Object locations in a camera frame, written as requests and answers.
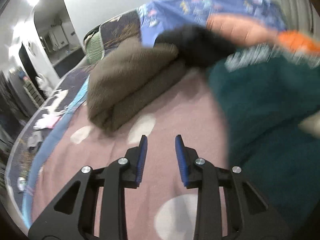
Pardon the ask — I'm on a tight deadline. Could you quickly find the brown folded garment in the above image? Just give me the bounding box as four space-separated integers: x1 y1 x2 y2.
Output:
87 37 187 133

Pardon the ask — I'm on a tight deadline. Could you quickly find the blue patterned duvet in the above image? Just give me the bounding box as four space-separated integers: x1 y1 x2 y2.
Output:
137 0 287 46

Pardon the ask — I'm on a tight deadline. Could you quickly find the green pillow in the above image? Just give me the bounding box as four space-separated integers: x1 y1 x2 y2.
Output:
84 26 105 64

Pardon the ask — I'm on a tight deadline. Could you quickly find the white curtain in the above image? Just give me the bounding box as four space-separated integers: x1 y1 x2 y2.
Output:
279 0 319 35

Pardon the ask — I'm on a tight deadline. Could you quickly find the pink polka dot blanket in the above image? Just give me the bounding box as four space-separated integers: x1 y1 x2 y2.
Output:
30 71 227 239

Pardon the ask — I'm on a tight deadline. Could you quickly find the dark green fleece jacket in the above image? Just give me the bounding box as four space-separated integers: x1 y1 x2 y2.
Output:
206 45 320 233

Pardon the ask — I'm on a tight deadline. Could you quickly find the black garment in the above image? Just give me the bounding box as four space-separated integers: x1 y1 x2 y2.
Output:
155 24 237 68

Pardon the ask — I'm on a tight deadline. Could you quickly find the blue striped bed sheet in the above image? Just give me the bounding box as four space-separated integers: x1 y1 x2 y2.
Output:
5 67 89 228

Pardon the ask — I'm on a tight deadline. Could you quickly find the pink quilted jacket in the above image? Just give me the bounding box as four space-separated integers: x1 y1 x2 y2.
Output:
206 14 279 47

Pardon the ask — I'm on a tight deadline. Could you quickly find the dark patterned pillow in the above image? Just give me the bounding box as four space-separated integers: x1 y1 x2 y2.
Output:
99 10 141 55

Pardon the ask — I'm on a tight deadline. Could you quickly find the orange puffer jacket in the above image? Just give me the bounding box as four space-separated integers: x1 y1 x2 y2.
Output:
277 30 319 55

